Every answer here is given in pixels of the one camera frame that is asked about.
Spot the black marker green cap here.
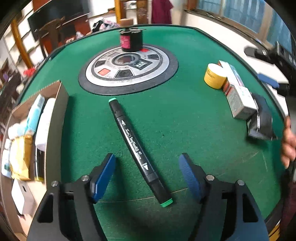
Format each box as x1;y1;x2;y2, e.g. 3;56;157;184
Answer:
108;98;173;207

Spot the white barcode carton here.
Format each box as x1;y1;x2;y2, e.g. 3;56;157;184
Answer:
226;85;257;121

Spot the black snack pouch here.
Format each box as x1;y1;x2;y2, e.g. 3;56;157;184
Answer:
246;93;277;141

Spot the black marker yellow cap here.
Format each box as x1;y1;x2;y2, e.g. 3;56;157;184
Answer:
34;148;45;182

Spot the shallow cardboard box tray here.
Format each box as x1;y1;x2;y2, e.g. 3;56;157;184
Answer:
1;80;69;240

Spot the white pill bottle red label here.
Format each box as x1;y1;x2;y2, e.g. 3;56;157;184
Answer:
35;98;56;152

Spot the yellow snack packet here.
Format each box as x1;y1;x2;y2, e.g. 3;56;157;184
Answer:
9;135;33;181

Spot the teal white tissue pack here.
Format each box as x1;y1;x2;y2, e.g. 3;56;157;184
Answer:
24;94;45;136

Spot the long white red box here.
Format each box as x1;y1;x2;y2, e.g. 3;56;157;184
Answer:
218;60;244;95

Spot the white power adapter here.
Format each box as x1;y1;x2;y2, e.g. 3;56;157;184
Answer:
11;179;32;215

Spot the white bottle green label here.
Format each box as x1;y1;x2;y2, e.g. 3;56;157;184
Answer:
8;123;25;140

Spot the small white pill bottle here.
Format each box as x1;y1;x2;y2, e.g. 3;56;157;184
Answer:
3;138;12;160

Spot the maroon sleeved forearm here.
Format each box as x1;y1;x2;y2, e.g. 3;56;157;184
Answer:
280;170;295;240

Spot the person's right hand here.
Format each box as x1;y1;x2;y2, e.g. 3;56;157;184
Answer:
280;116;296;169

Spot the green felt mahjong table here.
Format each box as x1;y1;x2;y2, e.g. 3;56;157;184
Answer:
23;26;283;240

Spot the round silver table control panel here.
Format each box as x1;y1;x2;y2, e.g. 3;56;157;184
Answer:
78;45;179;96

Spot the maroon garment on chair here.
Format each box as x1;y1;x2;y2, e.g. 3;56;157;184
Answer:
152;0;174;24

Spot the black ink bottle with cork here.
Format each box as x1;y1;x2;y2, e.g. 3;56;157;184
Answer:
119;18;143;52

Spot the dark wooden chair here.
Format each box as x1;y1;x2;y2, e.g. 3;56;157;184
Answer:
35;16;65;57

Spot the pile of clothes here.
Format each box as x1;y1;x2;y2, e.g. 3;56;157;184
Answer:
92;18;120;33

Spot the wooden chair with carved back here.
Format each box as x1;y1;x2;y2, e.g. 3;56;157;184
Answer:
114;0;149;24

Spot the black flat screen television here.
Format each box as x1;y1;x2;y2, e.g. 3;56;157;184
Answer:
28;0;89;41

